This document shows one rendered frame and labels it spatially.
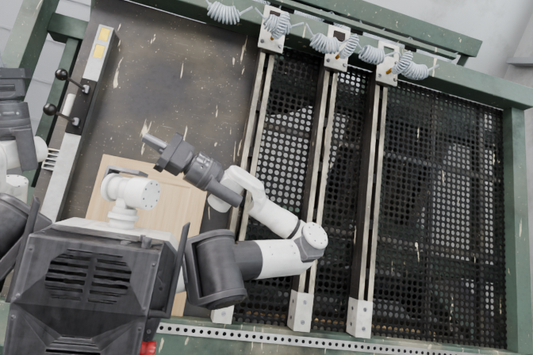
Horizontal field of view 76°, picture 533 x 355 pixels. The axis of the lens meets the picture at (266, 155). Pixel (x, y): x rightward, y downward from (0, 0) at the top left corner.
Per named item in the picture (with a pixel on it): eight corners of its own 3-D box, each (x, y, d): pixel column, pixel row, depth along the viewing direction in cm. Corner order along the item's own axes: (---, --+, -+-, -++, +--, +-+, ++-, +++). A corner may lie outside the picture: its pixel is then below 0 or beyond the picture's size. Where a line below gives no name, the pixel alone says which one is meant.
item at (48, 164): (44, 169, 114) (40, 168, 111) (50, 149, 116) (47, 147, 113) (57, 172, 115) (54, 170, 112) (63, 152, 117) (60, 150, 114)
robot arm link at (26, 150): (23, 116, 88) (31, 159, 90) (-25, 121, 78) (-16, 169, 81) (52, 118, 83) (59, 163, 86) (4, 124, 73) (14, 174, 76)
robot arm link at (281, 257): (339, 260, 89) (272, 265, 76) (309, 280, 96) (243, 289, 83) (321, 221, 96) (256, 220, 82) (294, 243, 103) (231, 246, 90)
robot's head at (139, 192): (136, 220, 70) (145, 177, 71) (95, 211, 73) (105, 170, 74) (154, 220, 76) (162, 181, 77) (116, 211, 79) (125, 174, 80)
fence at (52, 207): (17, 298, 105) (12, 300, 101) (101, 29, 129) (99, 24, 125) (36, 299, 106) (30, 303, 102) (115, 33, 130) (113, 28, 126)
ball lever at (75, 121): (72, 127, 116) (37, 112, 104) (75, 117, 117) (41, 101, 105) (81, 128, 115) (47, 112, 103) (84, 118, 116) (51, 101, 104)
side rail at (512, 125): (494, 345, 151) (518, 353, 141) (492, 113, 178) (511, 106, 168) (509, 346, 153) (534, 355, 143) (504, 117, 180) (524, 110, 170)
